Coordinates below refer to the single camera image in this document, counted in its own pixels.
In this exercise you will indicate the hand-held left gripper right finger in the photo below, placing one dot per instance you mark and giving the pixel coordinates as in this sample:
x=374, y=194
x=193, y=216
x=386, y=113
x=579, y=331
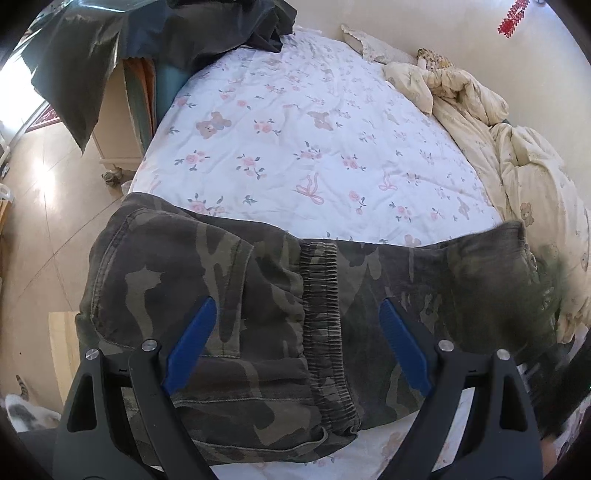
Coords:
x=406, y=344

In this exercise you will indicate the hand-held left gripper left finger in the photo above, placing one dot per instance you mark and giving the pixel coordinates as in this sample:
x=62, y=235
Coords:
x=190, y=344

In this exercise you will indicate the camouflage pants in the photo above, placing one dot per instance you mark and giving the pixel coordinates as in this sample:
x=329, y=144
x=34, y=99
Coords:
x=249, y=295

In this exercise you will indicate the light wooden board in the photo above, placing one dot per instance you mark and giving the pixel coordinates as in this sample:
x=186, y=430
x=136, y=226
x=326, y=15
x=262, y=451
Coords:
x=64, y=360

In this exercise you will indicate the grey white cat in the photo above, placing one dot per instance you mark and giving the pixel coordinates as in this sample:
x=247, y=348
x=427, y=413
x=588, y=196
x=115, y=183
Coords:
x=23, y=408

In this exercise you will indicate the cream duvet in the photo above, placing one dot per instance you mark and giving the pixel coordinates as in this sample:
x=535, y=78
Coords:
x=535, y=170

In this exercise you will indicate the cream bedside cabinet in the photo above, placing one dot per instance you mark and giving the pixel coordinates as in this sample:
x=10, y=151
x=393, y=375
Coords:
x=117, y=134

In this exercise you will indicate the floral white bed sheet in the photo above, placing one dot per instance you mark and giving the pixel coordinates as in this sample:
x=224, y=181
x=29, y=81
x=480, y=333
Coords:
x=295, y=138

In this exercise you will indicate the teal bed end board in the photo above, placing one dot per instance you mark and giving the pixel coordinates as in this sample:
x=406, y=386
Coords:
x=167, y=90

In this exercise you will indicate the patterned red rug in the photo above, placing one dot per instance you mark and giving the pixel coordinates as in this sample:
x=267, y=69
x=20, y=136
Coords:
x=42, y=119

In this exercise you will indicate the stuffed doll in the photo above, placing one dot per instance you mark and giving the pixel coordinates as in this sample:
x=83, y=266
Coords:
x=436, y=60

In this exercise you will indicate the cream frilled pillow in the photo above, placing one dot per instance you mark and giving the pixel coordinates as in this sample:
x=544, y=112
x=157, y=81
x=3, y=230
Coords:
x=369, y=44

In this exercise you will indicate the dark hanging cloth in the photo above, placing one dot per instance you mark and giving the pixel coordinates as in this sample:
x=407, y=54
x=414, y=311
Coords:
x=138, y=41

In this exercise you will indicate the red wall decoration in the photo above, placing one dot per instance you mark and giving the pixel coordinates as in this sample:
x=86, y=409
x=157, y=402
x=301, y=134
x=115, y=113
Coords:
x=512, y=16

